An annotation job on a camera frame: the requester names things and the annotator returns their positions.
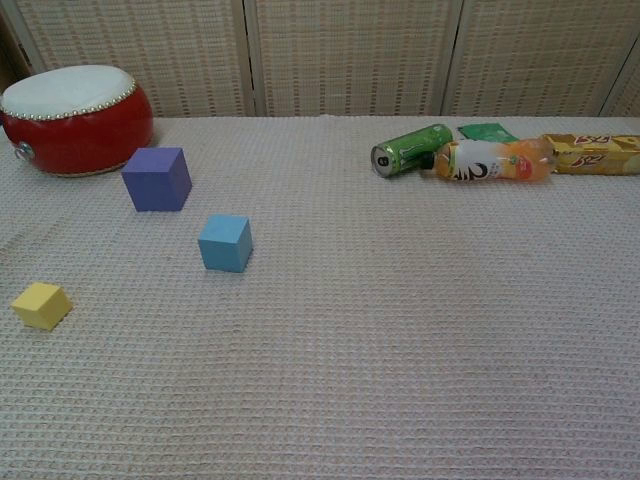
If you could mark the large purple foam cube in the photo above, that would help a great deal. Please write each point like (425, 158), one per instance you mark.
(155, 177)

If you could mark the yellow biscuit pack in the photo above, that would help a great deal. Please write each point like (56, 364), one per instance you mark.
(595, 157)

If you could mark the green sachet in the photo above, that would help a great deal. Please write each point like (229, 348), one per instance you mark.
(485, 131)

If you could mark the brown wooden cabinet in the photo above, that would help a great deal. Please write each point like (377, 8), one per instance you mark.
(10, 60)

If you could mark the woven folding screen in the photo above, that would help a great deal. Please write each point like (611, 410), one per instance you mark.
(350, 55)

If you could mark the green drink can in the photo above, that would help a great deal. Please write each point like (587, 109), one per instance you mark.
(407, 150)

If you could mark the light blue cube block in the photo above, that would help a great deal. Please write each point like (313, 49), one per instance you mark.
(222, 247)

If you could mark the beige woven tablecloth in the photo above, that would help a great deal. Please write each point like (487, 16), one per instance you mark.
(350, 325)

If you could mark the red drum white skin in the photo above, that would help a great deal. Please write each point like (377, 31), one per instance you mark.
(75, 135)

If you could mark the orange juice bottle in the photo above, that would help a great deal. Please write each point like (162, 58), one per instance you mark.
(490, 162)

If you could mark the small yellow foam cube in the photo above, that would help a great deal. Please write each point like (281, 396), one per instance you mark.
(37, 307)

